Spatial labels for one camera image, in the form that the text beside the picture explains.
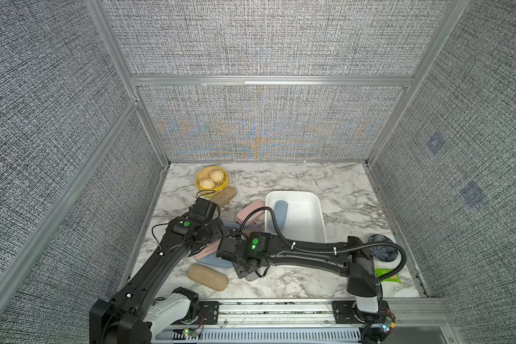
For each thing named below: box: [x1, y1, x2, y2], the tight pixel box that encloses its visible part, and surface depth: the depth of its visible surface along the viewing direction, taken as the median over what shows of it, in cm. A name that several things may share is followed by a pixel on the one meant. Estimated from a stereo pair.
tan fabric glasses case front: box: [187, 263, 229, 292], surface depth 81 cm
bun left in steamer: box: [199, 177, 215, 190], surface depth 105 cm
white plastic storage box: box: [265, 190, 327, 243], surface depth 99 cm
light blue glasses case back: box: [273, 199, 289, 231], surface depth 99 cm
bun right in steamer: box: [209, 169, 225, 183], surface depth 108 cm
